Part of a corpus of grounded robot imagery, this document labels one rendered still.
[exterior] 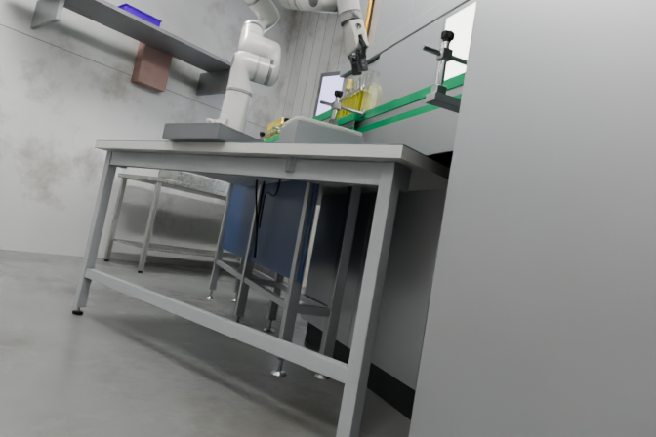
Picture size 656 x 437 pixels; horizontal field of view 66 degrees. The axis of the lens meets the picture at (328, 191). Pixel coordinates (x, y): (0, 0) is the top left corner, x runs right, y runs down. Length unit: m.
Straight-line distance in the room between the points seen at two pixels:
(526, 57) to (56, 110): 4.11
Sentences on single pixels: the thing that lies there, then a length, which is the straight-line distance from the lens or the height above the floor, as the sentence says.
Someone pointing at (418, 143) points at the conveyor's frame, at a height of 0.79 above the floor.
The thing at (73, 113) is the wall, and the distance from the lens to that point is 4.66.
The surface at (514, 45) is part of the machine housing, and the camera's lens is 0.89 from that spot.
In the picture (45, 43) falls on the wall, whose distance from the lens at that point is 4.65.
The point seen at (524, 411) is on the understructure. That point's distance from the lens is 0.75.
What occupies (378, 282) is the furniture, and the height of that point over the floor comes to 0.42.
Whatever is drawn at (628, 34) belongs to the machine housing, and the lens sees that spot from 0.74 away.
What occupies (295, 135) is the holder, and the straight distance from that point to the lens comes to 1.48.
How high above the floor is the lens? 0.49
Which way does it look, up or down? 6 degrees up
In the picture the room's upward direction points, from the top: 10 degrees clockwise
